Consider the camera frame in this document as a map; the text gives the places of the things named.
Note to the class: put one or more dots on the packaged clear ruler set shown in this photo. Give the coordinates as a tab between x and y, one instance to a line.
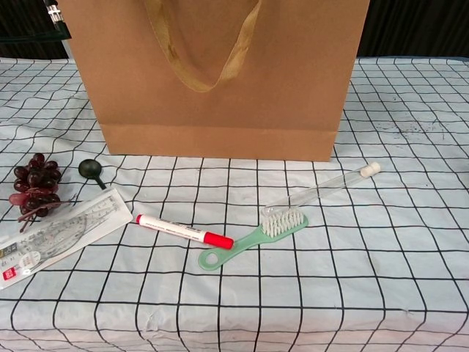
55	238

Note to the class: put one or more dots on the red and white marker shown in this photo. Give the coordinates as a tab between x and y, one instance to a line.
172	229

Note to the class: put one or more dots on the black measuring spoon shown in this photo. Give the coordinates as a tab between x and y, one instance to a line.
89	169

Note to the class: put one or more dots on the purple grape bunch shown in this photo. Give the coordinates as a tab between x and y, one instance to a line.
36	176

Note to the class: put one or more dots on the green plastic brush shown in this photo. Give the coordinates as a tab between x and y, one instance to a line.
238	247

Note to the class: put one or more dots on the brown paper shopping bag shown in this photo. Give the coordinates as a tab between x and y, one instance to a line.
183	110

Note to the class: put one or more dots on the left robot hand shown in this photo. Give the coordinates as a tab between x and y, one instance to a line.
58	22

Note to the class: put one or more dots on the white black checked tablecloth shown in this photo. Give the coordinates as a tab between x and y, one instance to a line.
329	293

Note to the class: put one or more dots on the glass tube with white stopper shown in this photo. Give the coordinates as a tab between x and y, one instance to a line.
329	187

